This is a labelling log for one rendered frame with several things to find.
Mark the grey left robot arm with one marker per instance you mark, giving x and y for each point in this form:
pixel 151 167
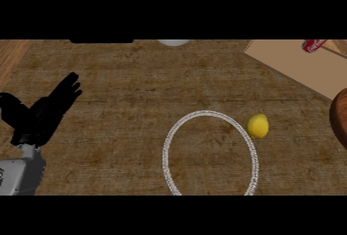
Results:
pixel 22 174

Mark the yellow lemon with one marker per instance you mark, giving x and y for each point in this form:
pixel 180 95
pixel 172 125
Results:
pixel 257 126

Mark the white round object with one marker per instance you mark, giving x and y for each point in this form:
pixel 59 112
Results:
pixel 173 42

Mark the brown wooden bowl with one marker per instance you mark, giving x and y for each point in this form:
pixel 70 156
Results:
pixel 340 116

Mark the red can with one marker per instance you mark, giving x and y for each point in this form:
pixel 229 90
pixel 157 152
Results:
pixel 312 45

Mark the pale tan board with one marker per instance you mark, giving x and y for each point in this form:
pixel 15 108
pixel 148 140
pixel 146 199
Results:
pixel 294 64

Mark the black flat object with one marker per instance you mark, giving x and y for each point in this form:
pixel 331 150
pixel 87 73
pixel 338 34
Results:
pixel 102 41

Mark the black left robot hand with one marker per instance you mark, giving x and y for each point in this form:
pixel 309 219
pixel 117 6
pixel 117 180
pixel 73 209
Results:
pixel 43 116

